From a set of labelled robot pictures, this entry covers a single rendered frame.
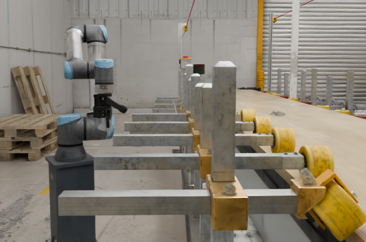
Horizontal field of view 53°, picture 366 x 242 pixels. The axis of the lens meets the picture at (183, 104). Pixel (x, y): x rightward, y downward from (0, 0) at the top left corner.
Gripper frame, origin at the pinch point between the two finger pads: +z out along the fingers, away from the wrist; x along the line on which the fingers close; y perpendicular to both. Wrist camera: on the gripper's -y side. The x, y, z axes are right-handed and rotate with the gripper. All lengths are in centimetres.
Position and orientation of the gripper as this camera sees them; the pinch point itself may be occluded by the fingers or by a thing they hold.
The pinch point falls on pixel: (109, 133)
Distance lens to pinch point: 185.9
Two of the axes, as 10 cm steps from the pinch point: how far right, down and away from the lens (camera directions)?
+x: 0.5, 1.0, -9.9
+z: 0.0, 10.0, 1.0
